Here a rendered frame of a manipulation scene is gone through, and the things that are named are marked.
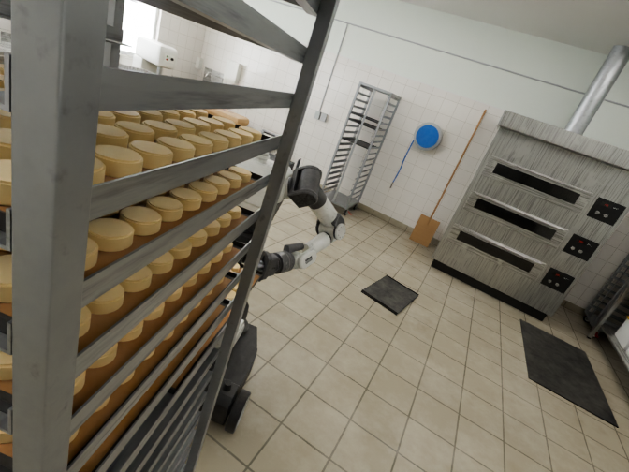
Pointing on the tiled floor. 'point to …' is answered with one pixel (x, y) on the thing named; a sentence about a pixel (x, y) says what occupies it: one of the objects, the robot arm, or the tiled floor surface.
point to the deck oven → (534, 214)
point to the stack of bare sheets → (390, 294)
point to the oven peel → (423, 233)
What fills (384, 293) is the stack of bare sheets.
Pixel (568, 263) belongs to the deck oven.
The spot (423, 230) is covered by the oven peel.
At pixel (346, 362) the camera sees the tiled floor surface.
